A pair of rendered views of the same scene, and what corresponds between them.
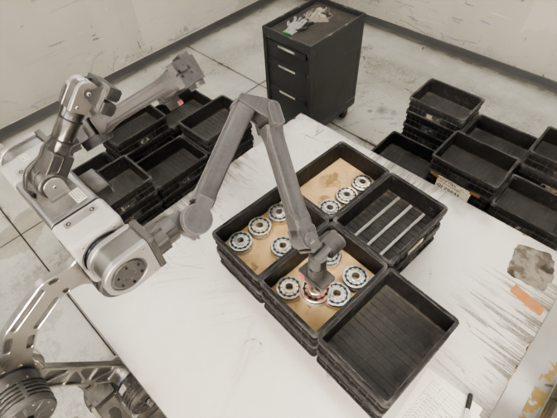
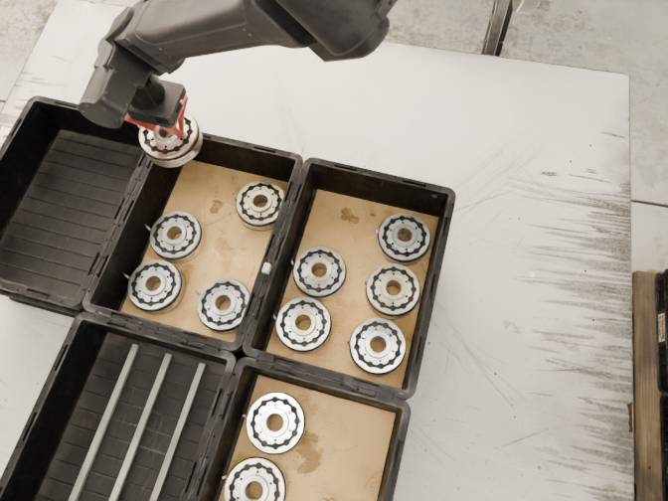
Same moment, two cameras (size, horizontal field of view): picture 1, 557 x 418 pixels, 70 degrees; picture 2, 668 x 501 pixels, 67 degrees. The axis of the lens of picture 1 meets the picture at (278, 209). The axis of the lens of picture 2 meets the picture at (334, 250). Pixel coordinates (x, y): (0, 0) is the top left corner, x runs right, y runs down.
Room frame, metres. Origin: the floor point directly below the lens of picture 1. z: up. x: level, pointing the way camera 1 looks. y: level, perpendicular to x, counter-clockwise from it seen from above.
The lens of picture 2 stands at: (1.20, -0.15, 1.78)
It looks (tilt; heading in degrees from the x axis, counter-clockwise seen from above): 69 degrees down; 149
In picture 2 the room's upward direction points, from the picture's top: 4 degrees counter-clockwise
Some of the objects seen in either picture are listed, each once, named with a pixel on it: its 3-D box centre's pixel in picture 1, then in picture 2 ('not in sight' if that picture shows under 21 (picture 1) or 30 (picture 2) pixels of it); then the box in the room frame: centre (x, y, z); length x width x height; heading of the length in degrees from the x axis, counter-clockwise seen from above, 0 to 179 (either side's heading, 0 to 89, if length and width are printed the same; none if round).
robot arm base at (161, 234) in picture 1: (158, 235); not in sight; (0.58, 0.30, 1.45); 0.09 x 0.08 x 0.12; 44
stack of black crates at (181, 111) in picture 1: (186, 124); not in sight; (2.44, 0.66, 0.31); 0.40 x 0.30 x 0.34; 134
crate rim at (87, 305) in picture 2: (323, 274); (200, 230); (0.74, -0.15, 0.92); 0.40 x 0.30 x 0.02; 130
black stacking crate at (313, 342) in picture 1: (323, 281); (207, 241); (0.74, -0.15, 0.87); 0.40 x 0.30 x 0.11; 130
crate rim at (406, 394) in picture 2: (270, 228); (354, 268); (0.97, 0.04, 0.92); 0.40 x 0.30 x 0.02; 130
